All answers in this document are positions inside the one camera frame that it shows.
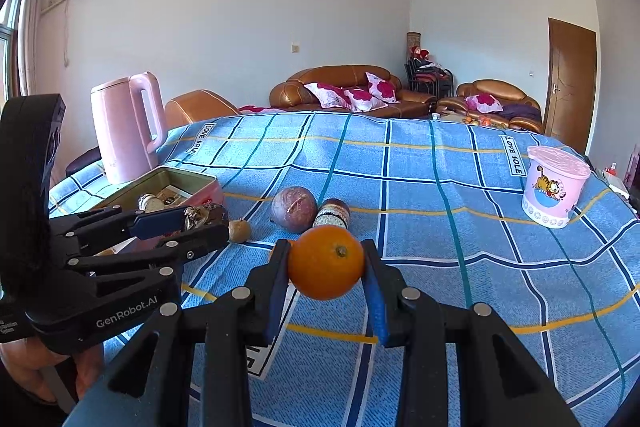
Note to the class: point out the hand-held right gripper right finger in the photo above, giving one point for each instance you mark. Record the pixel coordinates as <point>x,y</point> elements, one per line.
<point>375,307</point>

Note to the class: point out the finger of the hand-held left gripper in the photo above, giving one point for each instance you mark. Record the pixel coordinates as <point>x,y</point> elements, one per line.
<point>150,254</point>
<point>157,223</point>

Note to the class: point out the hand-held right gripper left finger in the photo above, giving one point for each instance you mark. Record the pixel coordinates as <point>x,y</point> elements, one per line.
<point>277,297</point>

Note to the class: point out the nut topped pastry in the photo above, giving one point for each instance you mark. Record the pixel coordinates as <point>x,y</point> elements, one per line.
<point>200,214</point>

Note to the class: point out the orange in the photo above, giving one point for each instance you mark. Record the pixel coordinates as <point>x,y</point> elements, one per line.
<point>325,264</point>

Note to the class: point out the pink tin box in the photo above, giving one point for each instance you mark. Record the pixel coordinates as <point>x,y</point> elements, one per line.
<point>210,192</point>

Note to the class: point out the small brown round fruit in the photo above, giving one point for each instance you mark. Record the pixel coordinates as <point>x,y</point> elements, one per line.
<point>240,231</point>

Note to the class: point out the purple passion fruit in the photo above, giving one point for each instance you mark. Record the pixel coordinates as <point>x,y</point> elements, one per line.
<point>292,212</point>

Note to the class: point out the person's left hand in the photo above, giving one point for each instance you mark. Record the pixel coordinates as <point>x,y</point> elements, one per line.
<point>30,357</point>

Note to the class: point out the printed paper leaflet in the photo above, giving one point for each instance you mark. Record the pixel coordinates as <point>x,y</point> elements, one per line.
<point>175,195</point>

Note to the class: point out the blue plaid tablecloth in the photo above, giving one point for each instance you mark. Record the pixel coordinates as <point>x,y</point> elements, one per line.
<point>450,257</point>

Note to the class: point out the dark purple round stool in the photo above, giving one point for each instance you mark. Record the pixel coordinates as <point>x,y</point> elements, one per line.
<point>85,162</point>

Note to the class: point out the pink electric kettle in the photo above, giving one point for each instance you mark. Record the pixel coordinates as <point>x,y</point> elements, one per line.
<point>120,132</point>

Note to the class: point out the brown leather recliner chair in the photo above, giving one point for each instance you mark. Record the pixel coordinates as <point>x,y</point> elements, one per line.
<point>200,107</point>

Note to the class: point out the pink floral blanket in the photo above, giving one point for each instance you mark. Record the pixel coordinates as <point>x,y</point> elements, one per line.
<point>255,109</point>

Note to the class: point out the pink floral cushion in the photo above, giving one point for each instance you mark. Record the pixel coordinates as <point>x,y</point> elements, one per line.
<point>484,103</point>
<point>327,96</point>
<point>365,99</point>
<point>382,88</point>

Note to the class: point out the pink cartoon plastic bucket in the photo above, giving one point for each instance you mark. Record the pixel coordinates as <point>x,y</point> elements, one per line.
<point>550,192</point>

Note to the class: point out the cluttered coffee table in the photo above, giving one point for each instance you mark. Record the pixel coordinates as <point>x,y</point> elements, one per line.
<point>475,121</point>

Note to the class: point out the brown leather three-seat sofa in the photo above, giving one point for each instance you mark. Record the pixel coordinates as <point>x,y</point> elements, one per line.
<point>325,74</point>

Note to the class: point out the pink curtain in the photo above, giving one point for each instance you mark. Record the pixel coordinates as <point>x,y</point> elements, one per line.
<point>35,32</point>

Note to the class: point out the window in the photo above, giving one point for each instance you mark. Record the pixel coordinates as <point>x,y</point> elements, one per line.
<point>10,47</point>

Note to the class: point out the stacked dark chairs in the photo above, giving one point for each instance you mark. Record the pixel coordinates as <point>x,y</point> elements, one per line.
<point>430,77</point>

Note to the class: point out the purple cloth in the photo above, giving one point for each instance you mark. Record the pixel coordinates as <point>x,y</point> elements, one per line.
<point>522,112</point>

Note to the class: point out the brown leather armchair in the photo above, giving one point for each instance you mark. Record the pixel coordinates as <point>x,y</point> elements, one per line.
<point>495,86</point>

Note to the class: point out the red flowers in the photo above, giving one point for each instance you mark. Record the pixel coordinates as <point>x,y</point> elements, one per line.
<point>421,53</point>

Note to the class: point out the tall patterned vase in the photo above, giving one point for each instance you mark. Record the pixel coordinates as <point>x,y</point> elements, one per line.
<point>413,42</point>

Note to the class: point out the brown wooden door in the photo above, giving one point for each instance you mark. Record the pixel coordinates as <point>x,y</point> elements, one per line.
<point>570,87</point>

